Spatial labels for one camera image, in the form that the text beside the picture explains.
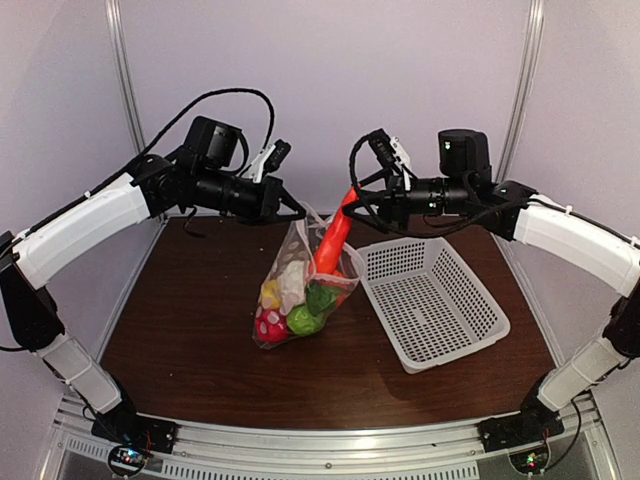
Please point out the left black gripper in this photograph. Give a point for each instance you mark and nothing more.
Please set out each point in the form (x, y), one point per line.
(265, 208)

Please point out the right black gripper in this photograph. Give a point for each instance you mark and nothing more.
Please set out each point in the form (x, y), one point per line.
(394, 193)

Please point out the orange carrot toy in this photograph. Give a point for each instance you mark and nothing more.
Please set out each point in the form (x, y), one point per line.
(328, 254)

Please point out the white cauliflower toy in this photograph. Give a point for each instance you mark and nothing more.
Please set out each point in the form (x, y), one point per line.
(292, 285)

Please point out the orange pumpkin toy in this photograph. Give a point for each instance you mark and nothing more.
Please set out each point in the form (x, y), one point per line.
(334, 289)

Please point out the clear dotted zip bag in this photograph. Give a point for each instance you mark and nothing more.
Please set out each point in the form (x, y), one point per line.
(301, 241)

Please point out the yellow apple toy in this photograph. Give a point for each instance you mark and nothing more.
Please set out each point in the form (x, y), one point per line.
(269, 295)

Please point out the green lettuce leaf toy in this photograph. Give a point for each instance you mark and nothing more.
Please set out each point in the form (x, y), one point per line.
(322, 298)

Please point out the green pepper toy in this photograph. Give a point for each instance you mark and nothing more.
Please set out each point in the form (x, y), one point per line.
(302, 322)

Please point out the red pepper toy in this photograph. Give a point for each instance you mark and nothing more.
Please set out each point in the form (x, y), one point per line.
(271, 326)

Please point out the white plastic basket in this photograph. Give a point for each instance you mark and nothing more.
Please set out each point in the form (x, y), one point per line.
(432, 306)

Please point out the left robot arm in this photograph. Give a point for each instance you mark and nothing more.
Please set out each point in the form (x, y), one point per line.
(147, 188)

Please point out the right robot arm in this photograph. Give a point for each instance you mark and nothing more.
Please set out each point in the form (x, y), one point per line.
(520, 214)

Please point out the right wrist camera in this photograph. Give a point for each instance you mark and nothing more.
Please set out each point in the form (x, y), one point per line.
(389, 153)

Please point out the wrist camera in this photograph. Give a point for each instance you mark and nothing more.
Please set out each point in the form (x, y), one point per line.
(267, 161)
(389, 153)

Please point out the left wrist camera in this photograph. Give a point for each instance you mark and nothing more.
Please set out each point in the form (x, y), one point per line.
(267, 161)

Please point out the right aluminium frame post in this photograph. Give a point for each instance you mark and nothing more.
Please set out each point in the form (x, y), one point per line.
(533, 36)

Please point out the aluminium frame post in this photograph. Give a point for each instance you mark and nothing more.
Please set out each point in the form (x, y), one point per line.
(533, 36)
(124, 74)

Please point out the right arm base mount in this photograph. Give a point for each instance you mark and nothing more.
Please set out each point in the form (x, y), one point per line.
(520, 430)

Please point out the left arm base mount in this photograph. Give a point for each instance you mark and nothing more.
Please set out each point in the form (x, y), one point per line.
(149, 434)

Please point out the left aluminium frame post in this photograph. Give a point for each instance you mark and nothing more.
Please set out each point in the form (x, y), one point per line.
(124, 74)

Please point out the aluminium front rail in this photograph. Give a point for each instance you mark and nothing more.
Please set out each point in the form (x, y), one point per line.
(450, 450)

